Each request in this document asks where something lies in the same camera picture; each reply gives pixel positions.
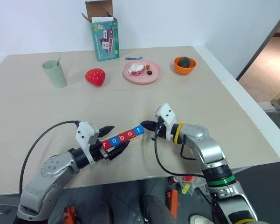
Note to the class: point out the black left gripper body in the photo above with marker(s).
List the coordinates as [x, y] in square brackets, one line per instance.
[96, 152]

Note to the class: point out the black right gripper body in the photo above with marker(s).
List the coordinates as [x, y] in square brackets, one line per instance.
[160, 131]

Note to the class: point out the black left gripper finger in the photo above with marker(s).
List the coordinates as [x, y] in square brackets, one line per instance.
[106, 131]
[118, 150]

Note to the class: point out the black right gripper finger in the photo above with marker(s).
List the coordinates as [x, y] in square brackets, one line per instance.
[152, 123]
[149, 127]

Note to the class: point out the blue letter block o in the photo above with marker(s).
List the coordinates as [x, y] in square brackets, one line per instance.
[114, 141]

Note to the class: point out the blue letter tile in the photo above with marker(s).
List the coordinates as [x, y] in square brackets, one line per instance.
[139, 130]

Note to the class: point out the red letter block r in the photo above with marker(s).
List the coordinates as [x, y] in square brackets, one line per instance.
[106, 144]

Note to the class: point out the red letter tile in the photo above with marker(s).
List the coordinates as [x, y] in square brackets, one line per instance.
[130, 135]
[122, 138]

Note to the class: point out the red and blue letter blocks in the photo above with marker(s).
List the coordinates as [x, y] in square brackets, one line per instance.
[138, 137]

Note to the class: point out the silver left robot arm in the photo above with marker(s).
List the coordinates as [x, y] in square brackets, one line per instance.
[49, 172]

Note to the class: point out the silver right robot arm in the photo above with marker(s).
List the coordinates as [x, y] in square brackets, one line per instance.
[209, 151]

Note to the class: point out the beige table cover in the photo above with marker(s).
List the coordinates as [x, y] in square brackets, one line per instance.
[130, 102]

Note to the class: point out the pink plate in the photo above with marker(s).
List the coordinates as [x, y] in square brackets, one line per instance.
[142, 78]

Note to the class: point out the small black toy piece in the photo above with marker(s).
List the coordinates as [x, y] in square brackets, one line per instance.
[149, 73]

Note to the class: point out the red toy strawberry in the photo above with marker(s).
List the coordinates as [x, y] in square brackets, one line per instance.
[95, 77]

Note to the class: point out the small brown toy piece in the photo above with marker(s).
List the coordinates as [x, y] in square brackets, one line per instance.
[148, 67]

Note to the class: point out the white and red toy food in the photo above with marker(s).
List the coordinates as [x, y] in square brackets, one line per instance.
[135, 68]

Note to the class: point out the clear bag of toys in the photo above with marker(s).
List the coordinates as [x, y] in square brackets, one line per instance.
[188, 184]

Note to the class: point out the orange bowl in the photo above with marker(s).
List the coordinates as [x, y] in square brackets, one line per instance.
[184, 70]

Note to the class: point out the orange and black device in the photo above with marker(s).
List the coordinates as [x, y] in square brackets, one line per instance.
[70, 214]

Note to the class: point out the blue pen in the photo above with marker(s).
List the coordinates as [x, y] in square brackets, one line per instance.
[133, 58]

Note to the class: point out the dark green toy avocado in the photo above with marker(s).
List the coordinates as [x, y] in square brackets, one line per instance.
[185, 61]

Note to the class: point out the dark rounded shape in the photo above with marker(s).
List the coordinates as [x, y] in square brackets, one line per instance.
[157, 210]

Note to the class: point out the orange tool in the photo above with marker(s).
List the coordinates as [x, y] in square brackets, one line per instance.
[173, 203]

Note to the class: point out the pale green cup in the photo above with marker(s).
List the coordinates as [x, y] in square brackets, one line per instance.
[56, 75]

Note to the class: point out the thin green straw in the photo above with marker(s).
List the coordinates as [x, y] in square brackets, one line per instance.
[58, 58]

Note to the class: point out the green cardboard toy box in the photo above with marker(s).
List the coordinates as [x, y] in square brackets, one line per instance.
[106, 39]

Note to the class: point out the white shoe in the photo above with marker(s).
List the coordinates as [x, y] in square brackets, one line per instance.
[200, 219]

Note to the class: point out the white paper sheets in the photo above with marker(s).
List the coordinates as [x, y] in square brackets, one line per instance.
[102, 19]

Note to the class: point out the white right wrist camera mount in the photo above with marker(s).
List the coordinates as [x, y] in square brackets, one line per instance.
[167, 115]

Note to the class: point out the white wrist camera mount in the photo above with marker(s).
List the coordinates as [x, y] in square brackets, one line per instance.
[167, 115]
[84, 137]

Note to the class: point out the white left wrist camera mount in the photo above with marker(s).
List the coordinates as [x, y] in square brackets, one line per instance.
[84, 137]

